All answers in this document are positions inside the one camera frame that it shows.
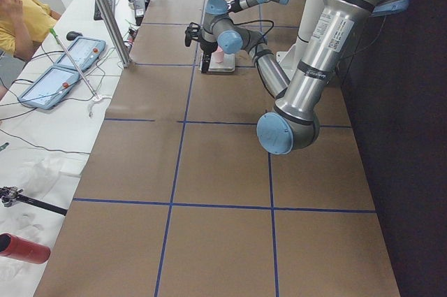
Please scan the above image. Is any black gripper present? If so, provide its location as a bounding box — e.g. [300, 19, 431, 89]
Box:
[228, 0, 247, 13]
[199, 29, 218, 73]

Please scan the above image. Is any pink paper cup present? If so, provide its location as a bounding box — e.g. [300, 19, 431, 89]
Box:
[212, 46, 225, 64]

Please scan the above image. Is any silver digital kitchen scale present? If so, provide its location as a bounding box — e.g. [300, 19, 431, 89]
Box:
[206, 54, 235, 75]

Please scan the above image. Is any black keyboard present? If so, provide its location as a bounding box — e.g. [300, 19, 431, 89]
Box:
[93, 0, 117, 21]

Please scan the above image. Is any upper blue teach pendant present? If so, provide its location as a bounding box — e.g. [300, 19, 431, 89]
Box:
[68, 36, 106, 73]

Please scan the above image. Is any blue teach pendant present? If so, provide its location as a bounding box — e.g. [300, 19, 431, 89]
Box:
[18, 66, 80, 110]
[68, 36, 106, 73]

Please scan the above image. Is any black computer mouse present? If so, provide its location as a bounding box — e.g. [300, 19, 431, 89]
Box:
[66, 31, 83, 41]

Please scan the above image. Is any thin metal rod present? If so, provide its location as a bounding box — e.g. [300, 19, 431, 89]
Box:
[50, 28, 102, 102]

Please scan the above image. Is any lower blue teach pendant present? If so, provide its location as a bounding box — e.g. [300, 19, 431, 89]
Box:
[18, 66, 80, 110]

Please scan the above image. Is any person in yellow shirt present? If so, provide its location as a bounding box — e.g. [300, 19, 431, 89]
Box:
[1, 0, 61, 62]

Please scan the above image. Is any black tripod stick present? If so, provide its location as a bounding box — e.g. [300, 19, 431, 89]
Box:
[1, 187, 68, 216]

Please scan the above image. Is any red cylindrical bottle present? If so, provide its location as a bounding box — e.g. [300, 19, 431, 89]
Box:
[1, 233, 51, 264]

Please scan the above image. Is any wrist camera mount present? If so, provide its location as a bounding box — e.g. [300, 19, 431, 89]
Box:
[184, 22, 201, 47]

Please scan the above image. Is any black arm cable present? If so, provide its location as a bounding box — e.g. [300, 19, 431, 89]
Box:
[233, 20, 275, 53]

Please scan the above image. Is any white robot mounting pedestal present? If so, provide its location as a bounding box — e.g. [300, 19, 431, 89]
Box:
[277, 0, 324, 77]

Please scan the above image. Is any aluminium frame post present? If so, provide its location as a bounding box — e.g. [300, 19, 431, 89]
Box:
[95, 0, 131, 68]

